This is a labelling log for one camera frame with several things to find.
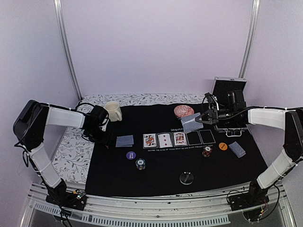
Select purple small blind button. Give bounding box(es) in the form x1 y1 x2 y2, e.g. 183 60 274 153
126 151 136 160

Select left aluminium frame post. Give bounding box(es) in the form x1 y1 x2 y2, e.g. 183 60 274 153
53 0 82 101

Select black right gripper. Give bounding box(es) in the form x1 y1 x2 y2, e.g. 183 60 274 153
196 107 237 126

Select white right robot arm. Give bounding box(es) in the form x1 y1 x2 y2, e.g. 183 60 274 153
196 90 303 206

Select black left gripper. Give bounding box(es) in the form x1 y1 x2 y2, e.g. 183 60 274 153
87 125 113 146

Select three of diamonds card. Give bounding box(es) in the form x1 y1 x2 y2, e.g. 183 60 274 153
158 133 172 148

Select face-down cards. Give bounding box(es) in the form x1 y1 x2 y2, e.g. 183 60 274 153
116 135 134 147
228 141 246 158

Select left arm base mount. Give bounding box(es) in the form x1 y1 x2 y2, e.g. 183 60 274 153
45 179 87 211

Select stack of poker chips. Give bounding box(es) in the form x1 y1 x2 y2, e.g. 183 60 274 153
135 158 145 170

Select black poker mat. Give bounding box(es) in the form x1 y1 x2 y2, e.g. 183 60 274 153
85 105 267 197

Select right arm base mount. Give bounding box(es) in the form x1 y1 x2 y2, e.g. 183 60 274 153
226 179 269 222

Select right aluminium frame post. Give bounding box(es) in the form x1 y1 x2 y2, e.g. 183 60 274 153
238 0 260 79

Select queen of spades card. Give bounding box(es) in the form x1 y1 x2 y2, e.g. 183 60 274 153
143 133 157 148

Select king of diamonds card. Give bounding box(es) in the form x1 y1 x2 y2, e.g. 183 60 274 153
173 132 187 146

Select aluminium poker chip case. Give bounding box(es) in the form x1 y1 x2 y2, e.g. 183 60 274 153
211 77 248 137

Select orange big blind button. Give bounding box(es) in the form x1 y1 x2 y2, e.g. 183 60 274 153
218 142 228 151

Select aluminium frame post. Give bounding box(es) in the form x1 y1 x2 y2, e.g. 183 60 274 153
53 0 82 101
238 0 260 79

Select floral white tablecloth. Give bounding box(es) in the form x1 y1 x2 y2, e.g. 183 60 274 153
52 94 205 184

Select blue playing card deck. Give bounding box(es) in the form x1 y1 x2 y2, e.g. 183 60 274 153
181 113 204 133

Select black round dealer button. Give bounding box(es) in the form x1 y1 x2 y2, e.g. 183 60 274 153
179 172 194 185

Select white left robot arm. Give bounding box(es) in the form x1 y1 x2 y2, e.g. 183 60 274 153
13 100 115 205

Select aluminium front rail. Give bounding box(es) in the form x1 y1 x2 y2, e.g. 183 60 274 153
21 183 298 227

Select white ribbed ceramic mug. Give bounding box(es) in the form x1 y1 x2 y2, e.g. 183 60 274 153
104 101 122 122

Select red patterned bowl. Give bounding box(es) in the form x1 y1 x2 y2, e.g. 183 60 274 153
174 105 195 119

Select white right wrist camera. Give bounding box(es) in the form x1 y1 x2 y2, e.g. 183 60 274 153
205 93 219 110

